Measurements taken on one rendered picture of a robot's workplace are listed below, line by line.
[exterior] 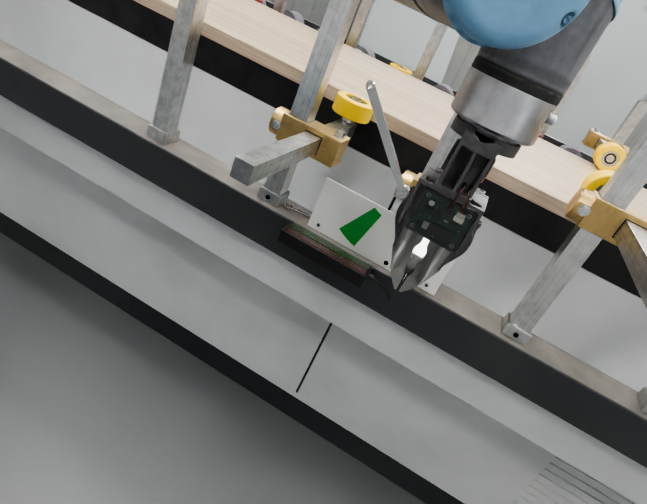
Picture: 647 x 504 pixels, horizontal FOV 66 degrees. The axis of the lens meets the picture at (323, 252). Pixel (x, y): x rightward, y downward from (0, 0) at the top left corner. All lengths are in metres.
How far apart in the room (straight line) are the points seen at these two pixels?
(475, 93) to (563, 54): 0.08
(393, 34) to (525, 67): 4.95
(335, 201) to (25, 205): 1.11
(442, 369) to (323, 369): 0.43
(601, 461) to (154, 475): 0.94
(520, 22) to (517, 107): 0.18
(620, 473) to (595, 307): 0.31
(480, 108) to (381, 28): 4.90
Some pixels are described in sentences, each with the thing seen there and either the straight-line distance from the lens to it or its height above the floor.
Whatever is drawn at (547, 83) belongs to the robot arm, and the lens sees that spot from 0.50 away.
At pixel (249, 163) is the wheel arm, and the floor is 0.86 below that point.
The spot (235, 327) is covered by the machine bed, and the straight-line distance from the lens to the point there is 1.40.
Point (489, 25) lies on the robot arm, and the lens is 0.31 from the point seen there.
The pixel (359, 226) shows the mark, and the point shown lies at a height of 0.75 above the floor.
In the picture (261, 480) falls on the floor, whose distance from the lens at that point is 1.37.
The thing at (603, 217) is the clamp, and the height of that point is 0.95.
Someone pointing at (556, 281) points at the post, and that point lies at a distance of 0.88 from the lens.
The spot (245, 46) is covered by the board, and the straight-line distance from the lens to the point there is 1.16.
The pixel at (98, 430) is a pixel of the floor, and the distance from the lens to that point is 1.37.
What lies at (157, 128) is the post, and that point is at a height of 0.72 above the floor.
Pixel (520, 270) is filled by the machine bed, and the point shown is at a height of 0.74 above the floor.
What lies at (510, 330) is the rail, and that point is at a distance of 0.91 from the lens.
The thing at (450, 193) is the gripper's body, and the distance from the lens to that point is 0.50.
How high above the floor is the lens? 1.10
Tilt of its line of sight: 28 degrees down
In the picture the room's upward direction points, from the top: 24 degrees clockwise
